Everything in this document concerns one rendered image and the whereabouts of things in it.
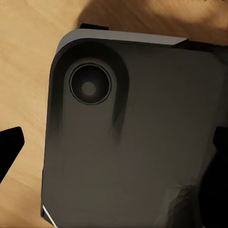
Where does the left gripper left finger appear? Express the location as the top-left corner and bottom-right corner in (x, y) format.
(0, 126), (25, 183)

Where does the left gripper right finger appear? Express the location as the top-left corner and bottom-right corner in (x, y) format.
(213, 126), (228, 165)

